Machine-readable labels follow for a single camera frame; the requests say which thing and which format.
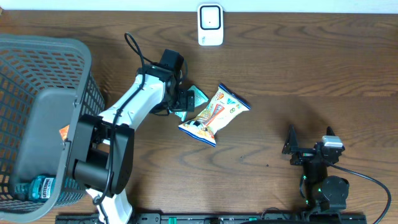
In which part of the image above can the light green wet wipes pack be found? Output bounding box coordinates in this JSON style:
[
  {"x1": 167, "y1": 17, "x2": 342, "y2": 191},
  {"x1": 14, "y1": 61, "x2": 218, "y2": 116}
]
[{"x1": 174, "y1": 85, "x2": 208, "y2": 122}]

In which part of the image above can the cream snack bag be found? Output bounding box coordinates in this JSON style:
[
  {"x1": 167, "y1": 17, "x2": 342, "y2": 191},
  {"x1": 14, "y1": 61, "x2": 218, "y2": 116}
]
[{"x1": 178, "y1": 83, "x2": 251, "y2": 147}]

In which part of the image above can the small orange snack packet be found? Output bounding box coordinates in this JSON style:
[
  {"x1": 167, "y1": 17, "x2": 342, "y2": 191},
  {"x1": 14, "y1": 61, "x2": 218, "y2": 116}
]
[{"x1": 59, "y1": 124, "x2": 70, "y2": 141}]

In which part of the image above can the teal Listerine mouthwash bottle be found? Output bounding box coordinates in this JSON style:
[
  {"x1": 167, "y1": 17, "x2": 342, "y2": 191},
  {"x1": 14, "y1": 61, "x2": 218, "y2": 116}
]
[{"x1": 14, "y1": 175, "x2": 56, "y2": 202}]

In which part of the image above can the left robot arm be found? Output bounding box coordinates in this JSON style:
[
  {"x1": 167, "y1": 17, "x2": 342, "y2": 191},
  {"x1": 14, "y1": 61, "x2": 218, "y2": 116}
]
[{"x1": 67, "y1": 49, "x2": 195, "y2": 223}]

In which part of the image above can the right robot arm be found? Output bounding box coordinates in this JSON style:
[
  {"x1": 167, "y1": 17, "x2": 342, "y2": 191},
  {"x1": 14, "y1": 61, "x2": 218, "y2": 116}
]
[{"x1": 282, "y1": 125, "x2": 349, "y2": 213}]

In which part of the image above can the white barcode scanner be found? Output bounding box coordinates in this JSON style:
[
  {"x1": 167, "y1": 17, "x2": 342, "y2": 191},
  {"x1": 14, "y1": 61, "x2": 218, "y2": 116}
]
[{"x1": 197, "y1": 3, "x2": 224, "y2": 46}]

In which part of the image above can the grey plastic shopping basket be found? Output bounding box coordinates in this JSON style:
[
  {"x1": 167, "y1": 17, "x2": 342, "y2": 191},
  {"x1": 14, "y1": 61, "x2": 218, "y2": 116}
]
[{"x1": 1, "y1": 34, "x2": 104, "y2": 222}]

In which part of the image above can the black left camera cable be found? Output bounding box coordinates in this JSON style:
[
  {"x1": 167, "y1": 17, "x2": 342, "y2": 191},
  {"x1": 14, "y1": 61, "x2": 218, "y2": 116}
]
[{"x1": 92, "y1": 32, "x2": 156, "y2": 206}]

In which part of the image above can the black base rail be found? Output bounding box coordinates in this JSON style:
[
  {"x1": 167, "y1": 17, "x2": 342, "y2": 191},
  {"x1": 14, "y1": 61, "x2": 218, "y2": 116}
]
[{"x1": 55, "y1": 212, "x2": 368, "y2": 224}]

